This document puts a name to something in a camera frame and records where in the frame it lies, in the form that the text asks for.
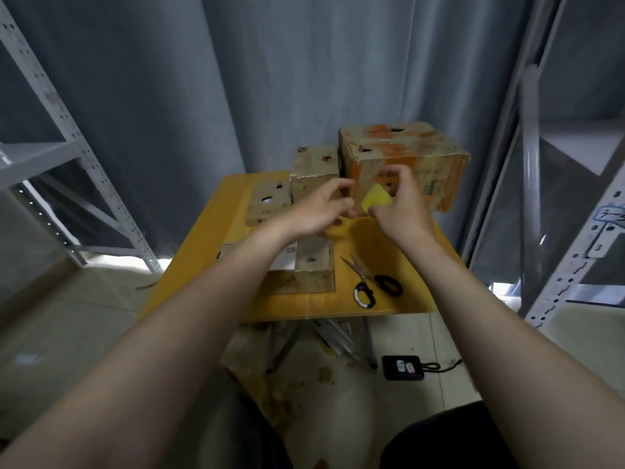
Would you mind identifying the person's left hand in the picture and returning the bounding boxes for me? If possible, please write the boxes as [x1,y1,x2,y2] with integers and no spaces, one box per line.
[264,177,359,241]

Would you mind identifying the person's right hand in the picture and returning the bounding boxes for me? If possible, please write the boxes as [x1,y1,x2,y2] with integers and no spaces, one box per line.
[369,163,438,246]

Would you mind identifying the yellow tape roll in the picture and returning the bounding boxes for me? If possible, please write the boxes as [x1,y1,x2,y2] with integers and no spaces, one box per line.
[360,183,395,214]

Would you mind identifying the small cardboard box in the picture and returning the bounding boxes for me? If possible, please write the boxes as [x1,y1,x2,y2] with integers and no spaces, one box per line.
[243,177,295,227]

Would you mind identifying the medium brown cardboard box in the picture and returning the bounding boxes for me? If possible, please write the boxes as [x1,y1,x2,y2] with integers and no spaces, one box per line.
[290,143,344,204]

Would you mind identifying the large orange print cardboard box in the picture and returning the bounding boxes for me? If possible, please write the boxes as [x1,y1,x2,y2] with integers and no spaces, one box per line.
[338,121,473,214]

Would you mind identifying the long white-labelled cardboard box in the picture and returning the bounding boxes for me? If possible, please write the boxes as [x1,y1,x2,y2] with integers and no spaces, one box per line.
[215,235,338,296]

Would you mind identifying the black-handled scissors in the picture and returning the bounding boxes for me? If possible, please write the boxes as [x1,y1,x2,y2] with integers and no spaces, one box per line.
[339,253,406,311]

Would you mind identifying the person's left forearm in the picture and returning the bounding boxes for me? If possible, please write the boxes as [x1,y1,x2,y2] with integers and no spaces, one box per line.
[0,224,294,469]

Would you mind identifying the person's right forearm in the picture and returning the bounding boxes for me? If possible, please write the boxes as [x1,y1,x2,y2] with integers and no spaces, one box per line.
[398,229,625,469]

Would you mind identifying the person's right leg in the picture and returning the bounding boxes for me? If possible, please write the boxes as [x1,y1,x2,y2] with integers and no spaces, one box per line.
[379,399,521,469]

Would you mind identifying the yellow wooden table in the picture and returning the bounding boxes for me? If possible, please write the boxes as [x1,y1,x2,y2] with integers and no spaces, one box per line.
[137,171,466,375]

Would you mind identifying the grey curtain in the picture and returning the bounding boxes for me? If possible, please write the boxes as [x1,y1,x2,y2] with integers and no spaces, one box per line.
[0,0,625,260]

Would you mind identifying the black power adapter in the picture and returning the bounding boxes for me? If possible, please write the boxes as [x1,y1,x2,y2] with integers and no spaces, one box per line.
[380,353,426,382]

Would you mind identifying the grey metal shelf unit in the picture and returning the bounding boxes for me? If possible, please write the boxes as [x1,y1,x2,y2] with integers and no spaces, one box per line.
[0,0,165,277]
[459,0,625,330]

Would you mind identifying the black adapter cable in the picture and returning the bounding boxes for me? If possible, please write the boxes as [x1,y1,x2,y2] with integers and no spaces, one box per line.
[422,357,466,375]

